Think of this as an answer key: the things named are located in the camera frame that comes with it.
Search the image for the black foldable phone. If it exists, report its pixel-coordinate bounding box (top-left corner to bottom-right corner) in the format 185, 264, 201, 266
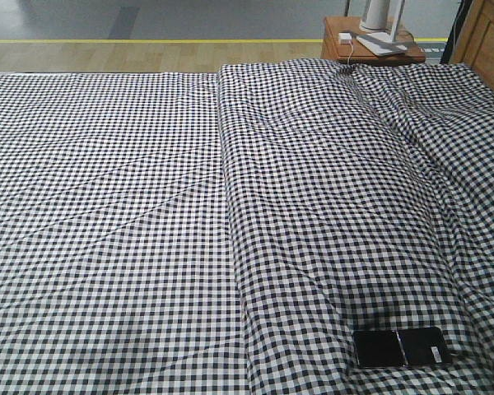
352, 327, 453, 368

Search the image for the black white checkered quilt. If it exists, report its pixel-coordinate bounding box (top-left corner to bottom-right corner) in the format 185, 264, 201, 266
217, 59, 494, 394

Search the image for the black white checkered bedsheet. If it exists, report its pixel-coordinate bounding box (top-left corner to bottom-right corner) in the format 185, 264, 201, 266
0, 73, 249, 394

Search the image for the wooden nightstand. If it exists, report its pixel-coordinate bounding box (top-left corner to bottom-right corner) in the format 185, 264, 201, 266
321, 16, 426, 66

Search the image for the white charger adapter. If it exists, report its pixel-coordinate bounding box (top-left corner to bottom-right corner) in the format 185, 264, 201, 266
338, 32, 353, 45

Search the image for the wooden headboard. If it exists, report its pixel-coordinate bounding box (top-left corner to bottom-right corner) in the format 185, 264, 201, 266
450, 0, 494, 90

